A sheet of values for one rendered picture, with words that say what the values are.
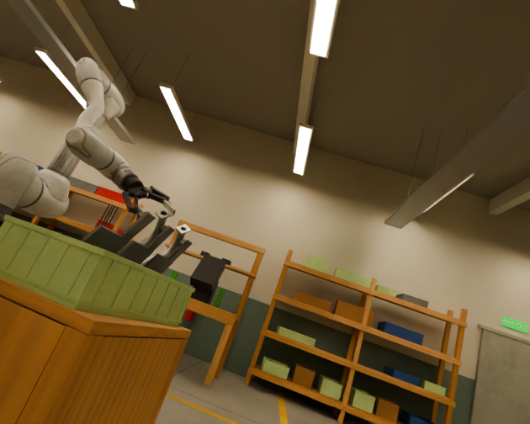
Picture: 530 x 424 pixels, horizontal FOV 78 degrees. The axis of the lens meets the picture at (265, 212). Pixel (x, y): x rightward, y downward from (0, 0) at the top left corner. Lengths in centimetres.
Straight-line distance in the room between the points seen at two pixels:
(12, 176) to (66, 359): 90
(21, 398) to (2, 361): 11
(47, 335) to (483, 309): 680
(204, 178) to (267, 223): 161
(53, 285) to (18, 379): 23
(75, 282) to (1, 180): 74
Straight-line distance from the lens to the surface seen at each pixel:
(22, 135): 912
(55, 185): 181
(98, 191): 685
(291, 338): 558
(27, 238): 121
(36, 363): 105
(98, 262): 102
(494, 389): 712
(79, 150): 136
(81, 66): 189
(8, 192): 167
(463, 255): 720
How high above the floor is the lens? 93
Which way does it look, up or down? 18 degrees up
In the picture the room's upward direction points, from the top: 21 degrees clockwise
